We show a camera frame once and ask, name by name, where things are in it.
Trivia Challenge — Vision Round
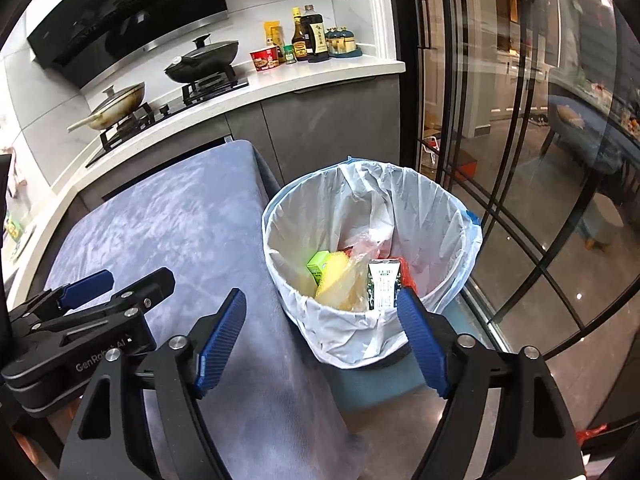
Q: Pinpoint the blue spice jar set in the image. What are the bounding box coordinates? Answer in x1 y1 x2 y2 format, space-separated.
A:
325 26 362 61

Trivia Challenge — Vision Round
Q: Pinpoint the white green drink carton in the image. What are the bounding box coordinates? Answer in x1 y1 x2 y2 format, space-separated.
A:
367 257 403 310

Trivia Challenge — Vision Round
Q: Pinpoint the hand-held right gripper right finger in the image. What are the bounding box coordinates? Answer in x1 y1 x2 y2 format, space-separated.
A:
396 287 586 480

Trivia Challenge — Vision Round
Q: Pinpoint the blue dining chair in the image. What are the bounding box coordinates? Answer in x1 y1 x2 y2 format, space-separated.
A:
540 92 626 171

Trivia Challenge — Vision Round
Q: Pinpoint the black framed glass door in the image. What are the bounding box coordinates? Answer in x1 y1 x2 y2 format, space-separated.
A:
400 0 640 461

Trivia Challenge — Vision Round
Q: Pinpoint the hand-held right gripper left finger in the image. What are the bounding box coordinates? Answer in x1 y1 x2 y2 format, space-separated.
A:
59 287 248 480

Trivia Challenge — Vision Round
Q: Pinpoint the beige frying pan with lid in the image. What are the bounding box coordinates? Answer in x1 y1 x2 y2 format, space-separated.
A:
67 81 147 133

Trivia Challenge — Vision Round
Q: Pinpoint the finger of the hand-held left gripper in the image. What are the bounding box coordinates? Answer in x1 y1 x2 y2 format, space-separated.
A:
9 269 115 325
30 267 176 356

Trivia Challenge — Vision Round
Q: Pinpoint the black wok with lid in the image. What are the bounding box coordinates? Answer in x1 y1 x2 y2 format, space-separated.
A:
164 34 241 83

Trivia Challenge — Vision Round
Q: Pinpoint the yellow capped sauce bottle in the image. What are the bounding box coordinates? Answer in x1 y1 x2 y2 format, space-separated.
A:
291 7 311 63

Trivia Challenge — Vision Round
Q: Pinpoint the round grey stool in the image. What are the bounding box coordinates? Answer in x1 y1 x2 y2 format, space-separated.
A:
582 195 625 251

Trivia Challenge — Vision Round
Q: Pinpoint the dark dining table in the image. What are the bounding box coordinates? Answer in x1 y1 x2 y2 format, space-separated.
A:
575 75 640 141

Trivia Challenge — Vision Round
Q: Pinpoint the black door handle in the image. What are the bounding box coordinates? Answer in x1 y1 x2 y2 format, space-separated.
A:
414 0 433 51

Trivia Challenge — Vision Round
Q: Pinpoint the bin with white liner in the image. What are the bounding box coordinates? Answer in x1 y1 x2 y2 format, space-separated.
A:
261 159 483 371

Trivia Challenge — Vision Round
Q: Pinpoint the red plastic bag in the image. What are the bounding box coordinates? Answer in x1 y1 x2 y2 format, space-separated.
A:
575 422 608 446

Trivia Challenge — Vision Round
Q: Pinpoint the large dark sauce bottle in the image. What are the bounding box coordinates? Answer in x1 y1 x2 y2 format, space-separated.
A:
300 4 330 61

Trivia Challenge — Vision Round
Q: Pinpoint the red wrapper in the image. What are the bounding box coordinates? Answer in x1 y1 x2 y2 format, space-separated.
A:
397 256 418 292

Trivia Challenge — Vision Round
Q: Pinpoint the black gas stove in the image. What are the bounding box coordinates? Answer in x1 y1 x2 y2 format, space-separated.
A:
85 70 250 168

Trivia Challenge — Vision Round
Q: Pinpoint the small green box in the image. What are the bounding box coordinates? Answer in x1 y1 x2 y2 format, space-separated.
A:
306 250 333 298

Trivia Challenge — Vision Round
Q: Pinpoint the grey kitchen cabinet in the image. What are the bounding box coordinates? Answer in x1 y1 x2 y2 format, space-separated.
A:
70 70 405 211

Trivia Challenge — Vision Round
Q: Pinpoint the black range hood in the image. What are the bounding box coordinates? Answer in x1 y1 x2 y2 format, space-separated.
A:
25 0 230 70

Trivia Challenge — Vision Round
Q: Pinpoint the grey blue table cloth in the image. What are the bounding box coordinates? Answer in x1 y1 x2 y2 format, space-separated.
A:
44 140 361 480

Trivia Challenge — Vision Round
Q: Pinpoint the red instant noodle cup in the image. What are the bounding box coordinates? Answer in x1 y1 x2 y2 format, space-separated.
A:
250 46 280 72

